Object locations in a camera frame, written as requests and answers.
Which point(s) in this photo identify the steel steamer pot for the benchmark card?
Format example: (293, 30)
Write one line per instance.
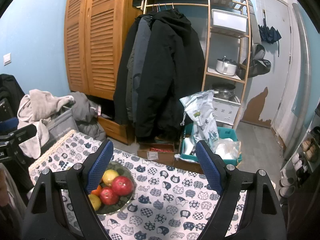
(224, 90)

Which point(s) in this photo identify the green glass bowl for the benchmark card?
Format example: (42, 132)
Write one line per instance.
(123, 200)

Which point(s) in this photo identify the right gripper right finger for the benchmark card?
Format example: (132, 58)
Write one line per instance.
(261, 218)

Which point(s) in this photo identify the red apple front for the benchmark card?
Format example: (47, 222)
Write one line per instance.
(122, 185)

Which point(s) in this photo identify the person's left hand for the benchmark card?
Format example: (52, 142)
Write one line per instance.
(4, 196)

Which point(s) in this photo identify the green pear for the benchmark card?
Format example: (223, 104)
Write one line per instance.
(109, 176)

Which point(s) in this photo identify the white rice bag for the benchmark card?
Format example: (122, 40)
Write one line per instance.
(199, 108)

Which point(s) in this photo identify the red apple back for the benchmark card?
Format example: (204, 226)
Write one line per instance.
(108, 196)

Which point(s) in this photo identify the white patterned storage box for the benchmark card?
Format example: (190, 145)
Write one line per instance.
(225, 111)

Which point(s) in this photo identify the dark folded umbrella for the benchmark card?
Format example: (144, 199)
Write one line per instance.
(269, 34)

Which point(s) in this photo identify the wooden drawer box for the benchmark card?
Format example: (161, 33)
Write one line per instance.
(122, 133)

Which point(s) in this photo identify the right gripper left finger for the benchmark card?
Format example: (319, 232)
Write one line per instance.
(45, 217)

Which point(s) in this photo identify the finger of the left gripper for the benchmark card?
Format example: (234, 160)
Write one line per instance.
(9, 125)
(23, 134)

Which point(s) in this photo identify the pile of grey clothes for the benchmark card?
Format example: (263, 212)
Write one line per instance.
(54, 117)

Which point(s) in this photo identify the red apple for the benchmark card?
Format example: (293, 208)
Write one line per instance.
(108, 196)
(122, 185)

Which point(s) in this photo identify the black hanging jacket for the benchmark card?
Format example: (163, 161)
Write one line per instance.
(162, 62)

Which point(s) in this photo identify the grey shoe rack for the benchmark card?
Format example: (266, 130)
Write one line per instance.
(303, 162)

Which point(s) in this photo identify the wooden louvered wardrobe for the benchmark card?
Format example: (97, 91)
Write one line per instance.
(94, 35)

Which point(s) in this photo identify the white pot with lid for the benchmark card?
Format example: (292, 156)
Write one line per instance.
(226, 66)

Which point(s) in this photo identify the large orange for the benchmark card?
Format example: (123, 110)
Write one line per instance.
(97, 191)

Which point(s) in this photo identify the cat pattern tablecloth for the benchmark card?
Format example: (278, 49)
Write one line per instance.
(168, 203)

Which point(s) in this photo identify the white wall switch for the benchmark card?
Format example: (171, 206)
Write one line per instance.
(7, 59)

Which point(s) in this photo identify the wooden shelf rack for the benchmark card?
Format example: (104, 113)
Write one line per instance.
(232, 45)

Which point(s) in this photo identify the clear plastic bag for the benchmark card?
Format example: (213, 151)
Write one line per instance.
(227, 149)

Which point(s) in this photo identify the white plastic drawer bin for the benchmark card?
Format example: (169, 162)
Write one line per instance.
(229, 20)

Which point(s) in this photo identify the teal storage box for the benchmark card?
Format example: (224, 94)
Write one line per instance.
(187, 145)

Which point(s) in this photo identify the grey hanging bag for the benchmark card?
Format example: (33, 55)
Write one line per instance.
(257, 64)

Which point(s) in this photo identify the yellow pear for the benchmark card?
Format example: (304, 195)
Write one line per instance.
(95, 201)

